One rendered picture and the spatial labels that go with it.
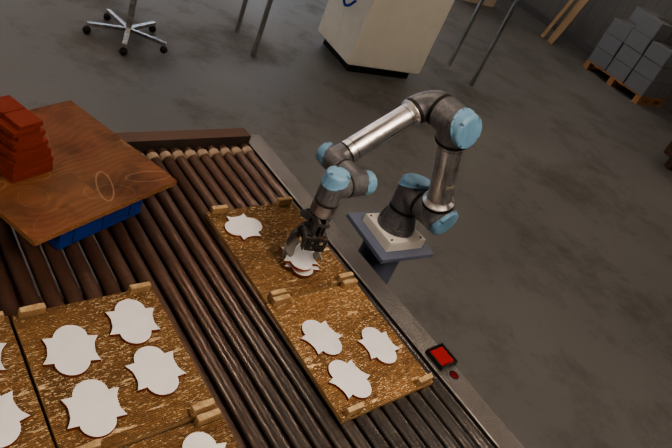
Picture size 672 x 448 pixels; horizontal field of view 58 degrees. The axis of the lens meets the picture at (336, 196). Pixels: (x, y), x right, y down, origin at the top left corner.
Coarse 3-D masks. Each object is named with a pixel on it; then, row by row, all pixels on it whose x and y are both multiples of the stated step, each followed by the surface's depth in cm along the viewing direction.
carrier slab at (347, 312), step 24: (336, 288) 194; (288, 312) 179; (312, 312) 182; (336, 312) 186; (360, 312) 190; (288, 336) 171; (360, 336) 181; (312, 360) 167; (360, 360) 174; (408, 360) 181; (384, 384) 170; (408, 384) 173; (336, 408) 158
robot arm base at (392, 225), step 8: (384, 208) 239; (392, 208) 232; (384, 216) 235; (392, 216) 232; (400, 216) 231; (408, 216) 231; (384, 224) 234; (392, 224) 233; (400, 224) 233; (408, 224) 233; (392, 232) 233; (400, 232) 233; (408, 232) 234
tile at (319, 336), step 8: (312, 320) 178; (304, 328) 174; (312, 328) 176; (320, 328) 177; (328, 328) 178; (304, 336) 172; (312, 336) 173; (320, 336) 174; (328, 336) 175; (336, 336) 176; (312, 344) 171; (320, 344) 172; (328, 344) 173; (336, 344) 174; (320, 352) 169; (328, 352) 171; (336, 352) 172
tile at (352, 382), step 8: (336, 360) 169; (328, 368) 166; (336, 368) 167; (344, 368) 168; (352, 368) 169; (336, 376) 165; (344, 376) 166; (352, 376) 167; (360, 376) 168; (368, 376) 169; (336, 384) 163; (344, 384) 164; (352, 384) 165; (360, 384) 166; (368, 384) 167; (344, 392) 162; (352, 392) 162; (360, 392) 163; (368, 392) 164
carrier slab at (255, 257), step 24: (216, 216) 201; (264, 216) 210; (288, 216) 215; (240, 240) 196; (264, 240) 200; (240, 264) 188; (264, 264) 191; (336, 264) 204; (264, 288) 183; (288, 288) 187; (312, 288) 190
